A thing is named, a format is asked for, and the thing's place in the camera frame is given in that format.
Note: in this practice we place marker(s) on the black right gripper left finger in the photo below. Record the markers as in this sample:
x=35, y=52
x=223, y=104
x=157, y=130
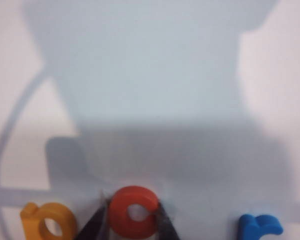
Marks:
x=95, y=230

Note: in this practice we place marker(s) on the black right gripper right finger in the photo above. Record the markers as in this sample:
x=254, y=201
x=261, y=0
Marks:
x=166, y=230

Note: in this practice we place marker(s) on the orange red letter c magnet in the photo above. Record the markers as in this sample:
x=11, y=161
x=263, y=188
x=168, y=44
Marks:
x=120, y=215

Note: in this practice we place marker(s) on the yellow letter p magnet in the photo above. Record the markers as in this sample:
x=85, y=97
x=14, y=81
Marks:
x=32, y=222

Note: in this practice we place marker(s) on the light blue letter r magnet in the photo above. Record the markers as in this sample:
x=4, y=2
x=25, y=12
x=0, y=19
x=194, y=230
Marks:
x=250, y=227

